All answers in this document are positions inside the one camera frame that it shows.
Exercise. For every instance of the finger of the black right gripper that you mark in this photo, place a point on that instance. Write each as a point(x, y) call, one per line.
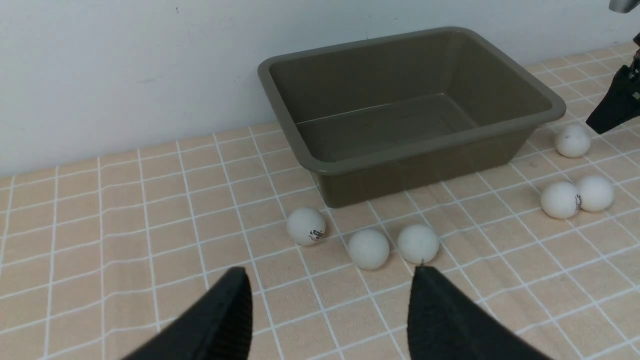
point(621, 102)

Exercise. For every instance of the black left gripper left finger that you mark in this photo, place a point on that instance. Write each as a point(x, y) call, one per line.
point(218, 326)

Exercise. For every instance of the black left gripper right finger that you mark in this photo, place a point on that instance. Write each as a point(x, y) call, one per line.
point(445, 324)

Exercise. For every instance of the white ping-pong ball small mark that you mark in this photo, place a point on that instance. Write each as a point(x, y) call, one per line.
point(418, 243)

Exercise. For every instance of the white ping-pong ball black logo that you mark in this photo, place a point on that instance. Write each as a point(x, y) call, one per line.
point(560, 200)

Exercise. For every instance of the white ping-pong ball with logo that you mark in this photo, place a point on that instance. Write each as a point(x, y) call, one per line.
point(306, 226)

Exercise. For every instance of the peach grid-pattern tablecloth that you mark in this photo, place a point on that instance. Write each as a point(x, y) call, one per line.
point(99, 256)

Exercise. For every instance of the olive green plastic bin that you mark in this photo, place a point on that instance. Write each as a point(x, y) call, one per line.
point(385, 115)

